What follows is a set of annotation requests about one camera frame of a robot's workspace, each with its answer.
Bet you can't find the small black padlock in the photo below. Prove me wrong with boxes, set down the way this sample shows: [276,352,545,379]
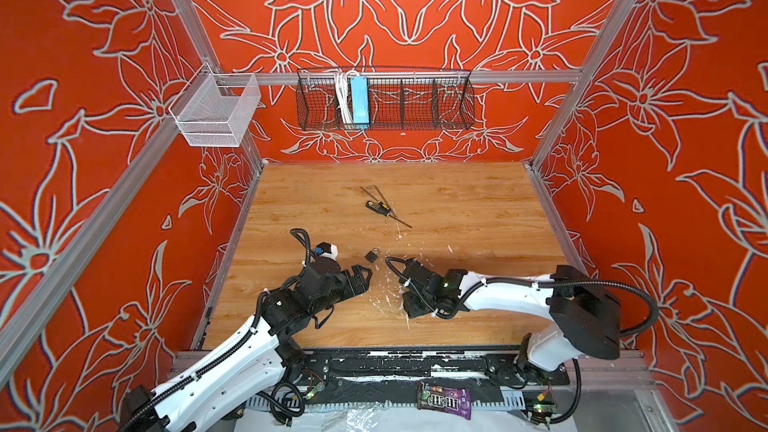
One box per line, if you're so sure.
[365,248,380,263]

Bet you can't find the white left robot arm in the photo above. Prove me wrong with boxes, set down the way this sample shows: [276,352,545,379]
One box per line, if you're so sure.
[119,257,372,431]

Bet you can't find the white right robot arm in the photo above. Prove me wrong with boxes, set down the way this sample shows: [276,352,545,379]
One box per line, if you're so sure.
[385,257,660,372]

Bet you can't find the thin metal rods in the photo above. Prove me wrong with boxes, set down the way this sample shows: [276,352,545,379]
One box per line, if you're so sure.
[360,185,391,207]

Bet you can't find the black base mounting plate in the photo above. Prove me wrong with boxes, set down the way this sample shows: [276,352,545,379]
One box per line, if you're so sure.
[300,345,572,388]

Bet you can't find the purple candy bag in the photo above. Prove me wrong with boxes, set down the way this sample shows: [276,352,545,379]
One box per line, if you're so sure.
[416,382,472,420]

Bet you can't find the light blue box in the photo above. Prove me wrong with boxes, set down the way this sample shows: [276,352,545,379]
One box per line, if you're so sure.
[350,75,370,129]

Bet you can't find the aluminium horizontal rear bar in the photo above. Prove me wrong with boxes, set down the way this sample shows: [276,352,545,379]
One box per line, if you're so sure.
[214,69,582,87]

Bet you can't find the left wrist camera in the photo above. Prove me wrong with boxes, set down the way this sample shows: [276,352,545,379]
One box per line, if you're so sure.
[314,242,338,260]

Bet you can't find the aluminium table edge rail right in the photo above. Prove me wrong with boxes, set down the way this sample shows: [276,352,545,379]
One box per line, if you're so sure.
[523,161,587,273]

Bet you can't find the black wire wall basket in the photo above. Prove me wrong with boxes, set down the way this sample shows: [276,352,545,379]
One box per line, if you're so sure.
[296,67,476,131]

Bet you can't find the clear plastic wall bin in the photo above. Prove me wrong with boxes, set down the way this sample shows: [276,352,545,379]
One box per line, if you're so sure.
[169,62,262,148]

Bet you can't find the white cables in basket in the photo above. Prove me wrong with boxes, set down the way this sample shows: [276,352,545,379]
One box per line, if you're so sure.
[333,70,353,127]

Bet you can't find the aluminium left side rail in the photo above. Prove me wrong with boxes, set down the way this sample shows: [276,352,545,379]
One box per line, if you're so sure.
[1,118,178,386]

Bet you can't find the aluminium frame post left rear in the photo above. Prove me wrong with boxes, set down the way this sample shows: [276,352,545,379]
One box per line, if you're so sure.
[171,0,263,171]

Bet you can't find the aluminium frame post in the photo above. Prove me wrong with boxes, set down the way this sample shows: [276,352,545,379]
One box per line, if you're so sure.
[528,0,638,172]
[171,0,263,171]

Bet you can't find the aluminium frame post right rear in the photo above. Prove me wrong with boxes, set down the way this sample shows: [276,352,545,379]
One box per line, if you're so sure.
[528,0,638,172]

